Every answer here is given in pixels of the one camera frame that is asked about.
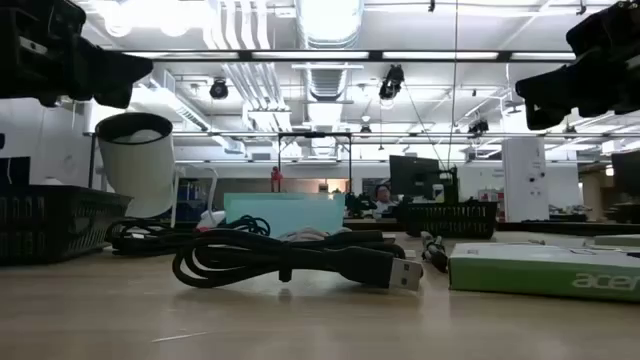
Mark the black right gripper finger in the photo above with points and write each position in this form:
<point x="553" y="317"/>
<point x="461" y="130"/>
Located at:
<point x="550" y="85"/>
<point x="542" y="114"/>

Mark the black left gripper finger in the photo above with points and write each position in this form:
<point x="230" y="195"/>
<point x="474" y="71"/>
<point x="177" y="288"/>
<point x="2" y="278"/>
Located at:
<point x="114" y="96"/>
<point x="117" y="67"/>

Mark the pale box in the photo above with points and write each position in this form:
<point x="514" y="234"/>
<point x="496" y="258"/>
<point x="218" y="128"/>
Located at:
<point x="617" y="240"/>

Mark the green acer box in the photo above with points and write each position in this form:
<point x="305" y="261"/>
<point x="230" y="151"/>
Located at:
<point x="530" y="272"/>

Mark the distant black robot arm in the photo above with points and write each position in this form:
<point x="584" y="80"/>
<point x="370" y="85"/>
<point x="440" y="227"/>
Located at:
<point x="357" y="204"/>

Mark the teal translucent plastic bin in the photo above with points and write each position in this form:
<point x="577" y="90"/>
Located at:
<point x="300" y="212"/>

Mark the black ceiling spotlight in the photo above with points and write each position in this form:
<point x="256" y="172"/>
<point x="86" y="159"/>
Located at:
<point x="479" y="126"/>
<point x="218" y="90"/>

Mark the black vertical pole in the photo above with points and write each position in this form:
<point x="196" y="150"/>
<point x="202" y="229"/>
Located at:
<point x="92" y="160"/>

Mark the white pillar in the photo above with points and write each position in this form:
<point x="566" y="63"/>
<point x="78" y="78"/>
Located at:
<point x="525" y="180"/>

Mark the white cylindrical lamp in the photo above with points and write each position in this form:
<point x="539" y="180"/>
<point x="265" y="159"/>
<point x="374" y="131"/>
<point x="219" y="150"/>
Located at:
<point x="142" y="170"/>

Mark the dark monitor at room edge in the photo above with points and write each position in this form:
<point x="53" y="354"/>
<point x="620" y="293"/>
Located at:
<point x="627" y="172"/>

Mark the white dome object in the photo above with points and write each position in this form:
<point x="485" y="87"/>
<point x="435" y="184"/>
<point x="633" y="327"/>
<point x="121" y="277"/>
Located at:
<point x="50" y="181"/>

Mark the black flat screen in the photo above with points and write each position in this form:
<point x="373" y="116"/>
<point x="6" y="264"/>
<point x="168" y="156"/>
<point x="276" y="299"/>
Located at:
<point x="15" y="171"/>

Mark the small black slotted basket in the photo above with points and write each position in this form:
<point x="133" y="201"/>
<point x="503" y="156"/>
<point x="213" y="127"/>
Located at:
<point x="450" y="220"/>

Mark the large black slotted basket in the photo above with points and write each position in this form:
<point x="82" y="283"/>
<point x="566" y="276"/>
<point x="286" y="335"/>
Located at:
<point x="55" y="225"/>

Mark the black computer monitor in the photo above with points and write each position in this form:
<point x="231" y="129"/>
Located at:
<point x="412" y="175"/>

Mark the white gadget with loop stand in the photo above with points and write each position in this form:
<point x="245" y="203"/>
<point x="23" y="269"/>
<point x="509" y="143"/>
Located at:
<point x="212" y="218"/>

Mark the person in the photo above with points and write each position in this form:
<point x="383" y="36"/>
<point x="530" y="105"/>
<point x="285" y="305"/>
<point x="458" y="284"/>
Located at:
<point x="384" y="199"/>

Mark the red distant object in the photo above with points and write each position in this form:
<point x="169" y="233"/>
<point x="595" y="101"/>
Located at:
<point x="276" y="177"/>

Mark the black overhead camera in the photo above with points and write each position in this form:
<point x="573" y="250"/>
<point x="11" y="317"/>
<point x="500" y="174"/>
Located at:
<point x="391" y="82"/>

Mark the black overhead frame bar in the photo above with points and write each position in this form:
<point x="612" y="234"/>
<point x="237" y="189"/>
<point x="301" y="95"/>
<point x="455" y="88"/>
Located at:
<point x="375" y="55"/>

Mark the silver ceiling air duct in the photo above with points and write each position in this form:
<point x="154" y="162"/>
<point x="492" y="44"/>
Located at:
<point x="327" y="30"/>

